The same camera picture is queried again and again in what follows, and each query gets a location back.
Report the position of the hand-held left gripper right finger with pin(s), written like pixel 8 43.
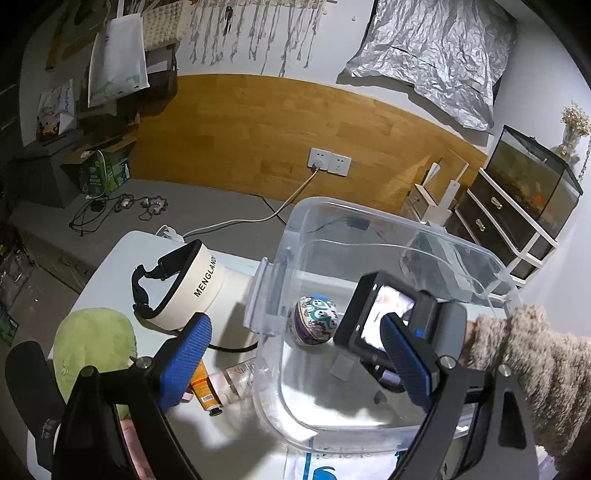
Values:
pixel 408 364

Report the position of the macrame wall hanging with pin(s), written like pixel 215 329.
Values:
pixel 258 27

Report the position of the dark drawer cabinet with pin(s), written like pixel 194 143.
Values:
pixel 503 230

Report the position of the black slipper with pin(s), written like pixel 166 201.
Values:
pixel 27 383

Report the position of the white bag with blue print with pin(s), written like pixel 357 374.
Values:
pixel 318 470

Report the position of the white paper bag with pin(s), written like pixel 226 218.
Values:
pixel 117 60

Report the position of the orange hand cream tube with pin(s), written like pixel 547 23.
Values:
pixel 204 388

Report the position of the crumpled silver foil sheet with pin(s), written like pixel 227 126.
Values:
pixel 429 55

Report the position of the small clear bottle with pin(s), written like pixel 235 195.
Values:
pixel 240 376

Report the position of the patterned round pouch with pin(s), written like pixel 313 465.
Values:
pixel 314 321

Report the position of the white wall socket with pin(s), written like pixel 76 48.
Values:
pixel 318 159
pixel 340 165

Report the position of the person's right forearm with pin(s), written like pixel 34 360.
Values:
pixel 531 360

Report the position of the glass fish tank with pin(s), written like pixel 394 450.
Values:
pixel 531 180

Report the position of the green printed carton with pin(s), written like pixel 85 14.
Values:
pixel 104 173

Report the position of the colourful printed bag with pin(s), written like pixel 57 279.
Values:
pixel 54 110

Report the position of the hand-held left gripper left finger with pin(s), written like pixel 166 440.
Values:
pixel 184 364

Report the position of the dark grey storage box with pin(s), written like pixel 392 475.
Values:
pixel 41 170

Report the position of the dried flower vase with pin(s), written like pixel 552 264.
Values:
pixel 573 124

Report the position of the small white drawer unit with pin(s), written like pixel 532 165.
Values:
pixel 431 203

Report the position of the cream knit cushion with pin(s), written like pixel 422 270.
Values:
pixel 164 25

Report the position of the green plush cushion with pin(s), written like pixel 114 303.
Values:
pixel 92 341

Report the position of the clear plastic storage container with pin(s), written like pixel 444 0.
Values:
pixel 323 258

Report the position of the white Mengland VR headset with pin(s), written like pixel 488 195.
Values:
pixel 194 286

